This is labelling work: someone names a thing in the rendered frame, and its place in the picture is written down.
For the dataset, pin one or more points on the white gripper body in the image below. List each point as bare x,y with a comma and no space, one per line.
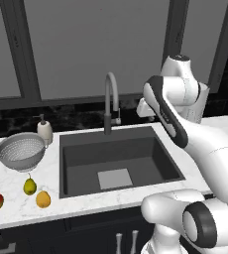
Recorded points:
145,109

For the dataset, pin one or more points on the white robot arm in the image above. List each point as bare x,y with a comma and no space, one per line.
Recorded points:
215,155

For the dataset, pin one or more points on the grey arched sink faucet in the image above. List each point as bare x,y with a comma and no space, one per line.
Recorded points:
107,119

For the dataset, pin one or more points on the dark grey sink basin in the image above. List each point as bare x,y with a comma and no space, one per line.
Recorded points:
119,158

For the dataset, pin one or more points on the grey metal colander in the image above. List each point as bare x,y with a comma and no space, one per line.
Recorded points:
20,152

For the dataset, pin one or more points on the yellow mango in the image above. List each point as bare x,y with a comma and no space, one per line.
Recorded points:
43,199

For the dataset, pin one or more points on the green pear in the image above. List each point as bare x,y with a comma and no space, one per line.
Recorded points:
29,187

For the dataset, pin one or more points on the dark framed window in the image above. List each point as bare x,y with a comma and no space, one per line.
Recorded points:
96,49

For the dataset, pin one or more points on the cream soap dispenser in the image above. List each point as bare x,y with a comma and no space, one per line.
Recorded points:
45,130

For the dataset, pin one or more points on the dark false drawer front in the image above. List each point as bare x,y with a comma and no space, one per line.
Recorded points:
102,220

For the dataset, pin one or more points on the dark cupboard door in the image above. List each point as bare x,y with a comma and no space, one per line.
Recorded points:
92,241
142,239

